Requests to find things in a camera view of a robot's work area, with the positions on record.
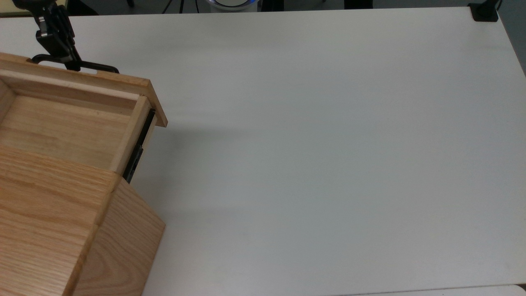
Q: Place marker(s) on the wooden drawer cabinet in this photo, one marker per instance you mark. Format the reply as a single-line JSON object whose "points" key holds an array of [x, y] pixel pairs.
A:
{"points": [[53, 230]]}

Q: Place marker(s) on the black table clamp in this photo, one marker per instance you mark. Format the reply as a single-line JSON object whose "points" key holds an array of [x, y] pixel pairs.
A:
{"points": [[484, 12]]}

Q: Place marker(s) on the white adjoining table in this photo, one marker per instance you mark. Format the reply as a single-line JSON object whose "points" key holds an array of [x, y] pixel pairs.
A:
{"points": [[452, 291]]}

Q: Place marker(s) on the black metal drawer slide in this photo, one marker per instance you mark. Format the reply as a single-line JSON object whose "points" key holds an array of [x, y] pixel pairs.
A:
{"points": [[137, 152]]}

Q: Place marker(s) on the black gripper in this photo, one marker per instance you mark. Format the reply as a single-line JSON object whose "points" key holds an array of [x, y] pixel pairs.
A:
{"points": [[33, 5]]}

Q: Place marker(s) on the black tripod legs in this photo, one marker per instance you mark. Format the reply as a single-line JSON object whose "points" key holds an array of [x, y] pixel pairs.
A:
{"points": [[174, 5]]}

